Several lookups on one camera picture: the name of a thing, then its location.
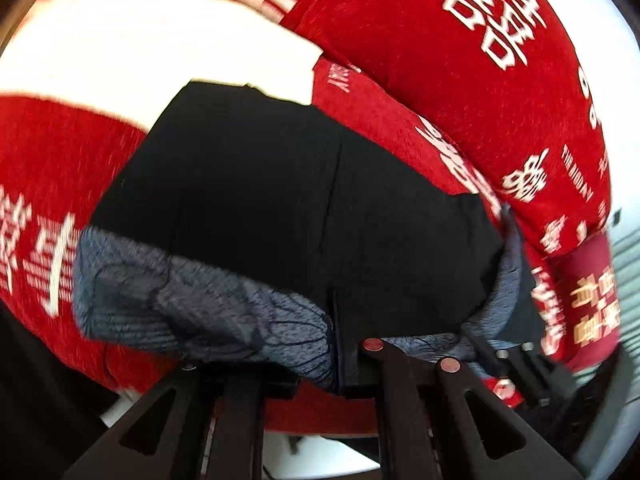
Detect dark red embroidered pillow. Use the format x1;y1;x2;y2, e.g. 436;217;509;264
550;231;622;372

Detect black pants with patterned waistband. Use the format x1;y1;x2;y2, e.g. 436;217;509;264
73;82;544;386

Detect red white wedding blanket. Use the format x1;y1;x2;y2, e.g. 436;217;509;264
0;0;576;436

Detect red folded wedding quilt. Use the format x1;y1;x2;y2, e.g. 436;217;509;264
234;0;611;256

